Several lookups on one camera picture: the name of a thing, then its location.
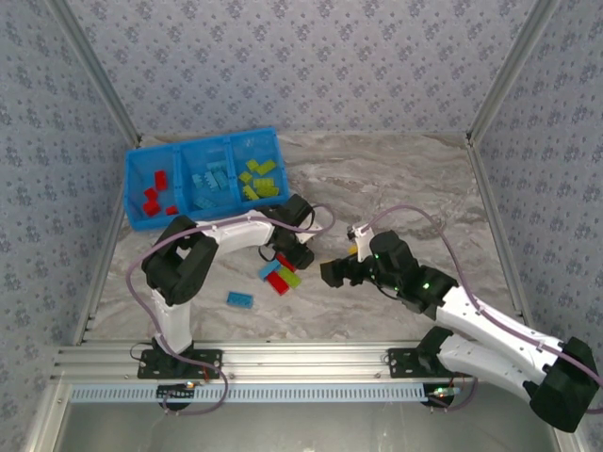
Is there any short aluminium frame post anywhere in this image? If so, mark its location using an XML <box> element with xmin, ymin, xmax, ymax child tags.
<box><xmin>21</xmin><ymin>381</ymin><xmax>72</xmax><ymax>452</ymax></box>
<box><xmin>548</xmin><ymin>421</ymin><xmax>593</xmax><ymax>452</ymax></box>

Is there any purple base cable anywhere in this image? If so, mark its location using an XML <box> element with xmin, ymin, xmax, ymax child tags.
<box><xmin>159</xmin><ymin>355</ymin><xmax>231</xmax><ymax>418</ymax></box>
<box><xmin>423</xmin><ymin>376</ymin><xmax>480</xmax><ymax>415</ymax></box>

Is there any wide grooved aluminium rail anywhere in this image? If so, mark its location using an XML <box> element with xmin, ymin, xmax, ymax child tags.
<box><xmin>52</xmin><ymin>341</ymin><xmax>472</xmax><ymax>383</ymax></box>

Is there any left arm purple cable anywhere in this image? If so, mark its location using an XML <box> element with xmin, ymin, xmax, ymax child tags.
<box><xmin>127</xmin><ymin>202</ymin><xmax>336</xmax><ymax>347</ymax></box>

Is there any aluminium side rail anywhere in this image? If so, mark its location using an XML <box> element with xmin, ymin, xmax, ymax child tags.
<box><xmin>464</xmin><ymin>134</ymin><xmax>536</xmax><ymax>331</ymax></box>
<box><xmin>73</xmin><ymin>136</ymin><xmax>145</xmax><ymax>347</ymax></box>

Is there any blue divided plastic bin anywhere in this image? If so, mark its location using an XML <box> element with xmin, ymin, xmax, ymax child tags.
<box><xmin>123</xmin><ymin>125</ymin><xmax>289</xmax><ymax>234</ymax></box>

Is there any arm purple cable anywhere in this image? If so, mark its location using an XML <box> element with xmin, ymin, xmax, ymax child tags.
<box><xmin>360</xmin><ymin>204</ymin><xmax>603</xmax><ymax>415</ymax></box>
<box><xmin>127</xmin><ymin>202</ymin><xmax>336</xmax><ymax>347</ymax></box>

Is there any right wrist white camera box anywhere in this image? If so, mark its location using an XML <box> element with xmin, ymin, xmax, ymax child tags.
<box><xmin>347</xmin><ymin>223</ymin><xmax>374</xmax><ymax>264</ymax></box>

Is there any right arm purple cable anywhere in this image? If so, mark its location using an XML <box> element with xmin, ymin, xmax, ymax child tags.
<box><xmin>360</xmin><ymin>204</ymin><xmax>603</xmax><ymax>415</ymax></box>

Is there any white slotted cable duct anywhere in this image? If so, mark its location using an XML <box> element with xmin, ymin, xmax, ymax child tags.
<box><xmin>69</xmin><ymin>382</ymin><xmax>431</xmax><ymax>405</ymax></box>

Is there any small controller board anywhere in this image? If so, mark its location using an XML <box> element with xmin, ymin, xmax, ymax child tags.
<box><xmin>156</xmin><ymin>381</ymin><xmax>197</xmax><ymax>402</ymax></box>
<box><xmin>426</xmin><ymin>384</ymin><xmax>462</xmax><ymax>402</ymax></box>

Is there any grey metal tray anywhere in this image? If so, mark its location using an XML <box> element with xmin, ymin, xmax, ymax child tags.
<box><xmin>58</xmin><ymin>399</ymin><xmax>564</xmax><ymax>452</ymax></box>

